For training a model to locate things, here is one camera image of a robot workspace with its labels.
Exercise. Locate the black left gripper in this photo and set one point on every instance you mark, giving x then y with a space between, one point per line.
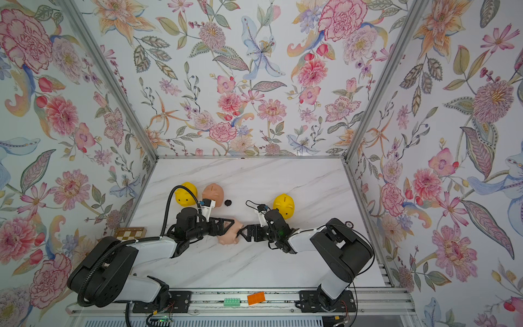
221 232

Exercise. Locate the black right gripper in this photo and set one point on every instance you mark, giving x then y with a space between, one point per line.
248 237

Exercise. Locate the pink piggy bank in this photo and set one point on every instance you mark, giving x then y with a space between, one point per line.
214 192
231 235

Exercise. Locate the yellow piggy bank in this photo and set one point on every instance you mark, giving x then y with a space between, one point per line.
285 205
186 196

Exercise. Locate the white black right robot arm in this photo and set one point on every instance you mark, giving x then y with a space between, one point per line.
345 251

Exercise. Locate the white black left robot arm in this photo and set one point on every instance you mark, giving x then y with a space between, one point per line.
107 274

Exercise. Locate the orange tag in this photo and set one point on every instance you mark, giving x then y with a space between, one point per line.
257 298

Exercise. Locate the green terminal block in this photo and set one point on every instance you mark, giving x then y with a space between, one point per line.
232 302

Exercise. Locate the wooden checker board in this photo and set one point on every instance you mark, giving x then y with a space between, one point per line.
124 234

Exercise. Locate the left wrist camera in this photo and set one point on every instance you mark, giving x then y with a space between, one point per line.
207 205

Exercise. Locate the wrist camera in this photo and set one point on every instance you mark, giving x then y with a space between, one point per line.
207 205
262 209

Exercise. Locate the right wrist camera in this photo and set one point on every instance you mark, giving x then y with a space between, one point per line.
262 209

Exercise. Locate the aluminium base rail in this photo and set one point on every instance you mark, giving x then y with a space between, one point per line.
369 301

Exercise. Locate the aluminium frame corner post left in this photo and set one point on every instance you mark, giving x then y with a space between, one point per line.
78 24

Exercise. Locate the aluminium frame corner post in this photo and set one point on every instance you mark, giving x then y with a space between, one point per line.
78 24
413 17

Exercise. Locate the aluminium frame corner post right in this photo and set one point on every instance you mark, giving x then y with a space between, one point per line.
413 17

